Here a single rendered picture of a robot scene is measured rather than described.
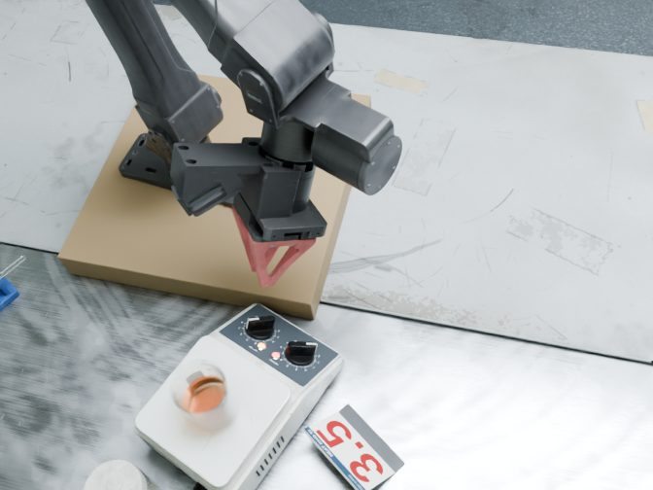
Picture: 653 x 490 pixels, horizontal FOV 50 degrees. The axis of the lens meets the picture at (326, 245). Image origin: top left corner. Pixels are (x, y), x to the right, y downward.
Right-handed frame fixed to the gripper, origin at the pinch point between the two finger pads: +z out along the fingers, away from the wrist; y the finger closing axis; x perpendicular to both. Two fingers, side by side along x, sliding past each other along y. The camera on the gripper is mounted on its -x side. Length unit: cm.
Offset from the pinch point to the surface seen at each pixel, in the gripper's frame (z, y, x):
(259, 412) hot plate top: 9.0, 10.9, -2.8
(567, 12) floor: 3, -125, 156
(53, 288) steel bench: 16.8, -21.2, -17.9
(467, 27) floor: 14, -136, 126
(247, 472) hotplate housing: 13.5, 14.2, -4.6
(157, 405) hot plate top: 11.7, 5.5, -11.5
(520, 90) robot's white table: -13.3, -19.1, 44.1
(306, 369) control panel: 8.4, 6.9, 3.9
